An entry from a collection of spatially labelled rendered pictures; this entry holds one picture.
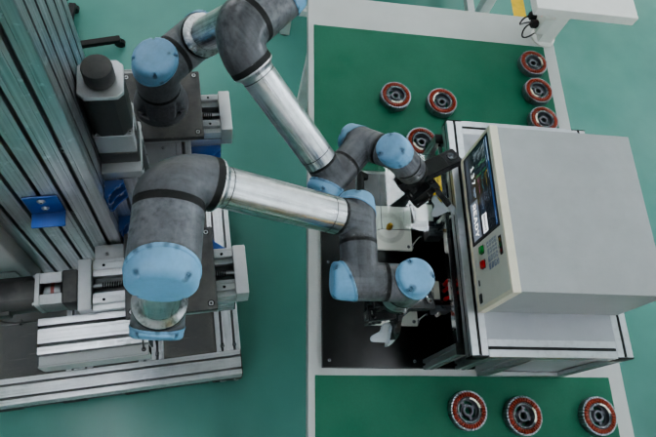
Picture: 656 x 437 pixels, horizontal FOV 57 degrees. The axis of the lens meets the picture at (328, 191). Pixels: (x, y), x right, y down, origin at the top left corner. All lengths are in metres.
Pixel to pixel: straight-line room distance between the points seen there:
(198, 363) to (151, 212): 1.45
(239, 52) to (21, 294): 0.84
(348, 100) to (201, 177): 1.26
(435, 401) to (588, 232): 0.70
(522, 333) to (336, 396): 0.57
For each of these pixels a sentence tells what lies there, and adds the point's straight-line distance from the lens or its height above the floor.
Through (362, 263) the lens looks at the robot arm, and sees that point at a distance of 1.14.
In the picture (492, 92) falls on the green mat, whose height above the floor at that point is 0.75.
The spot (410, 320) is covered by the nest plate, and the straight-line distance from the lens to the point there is 1.90.
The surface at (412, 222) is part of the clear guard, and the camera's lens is 1.68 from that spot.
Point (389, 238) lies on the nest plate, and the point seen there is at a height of 0.78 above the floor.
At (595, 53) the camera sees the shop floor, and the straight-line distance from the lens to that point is 3.90.
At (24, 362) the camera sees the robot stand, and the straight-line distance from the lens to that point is 2.47.
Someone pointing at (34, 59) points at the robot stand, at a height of 1.76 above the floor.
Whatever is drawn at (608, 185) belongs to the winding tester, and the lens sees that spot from 1.67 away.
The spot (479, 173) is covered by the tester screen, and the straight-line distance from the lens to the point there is 1.62.
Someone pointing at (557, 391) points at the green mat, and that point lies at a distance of 2.08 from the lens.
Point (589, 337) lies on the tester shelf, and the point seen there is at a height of 1.11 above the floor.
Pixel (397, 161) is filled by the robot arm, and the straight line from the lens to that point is 1.35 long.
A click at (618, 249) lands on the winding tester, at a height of 1.32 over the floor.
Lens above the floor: 2.55
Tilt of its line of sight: 64 degrees down
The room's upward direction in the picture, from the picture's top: 22 degrees clockwise
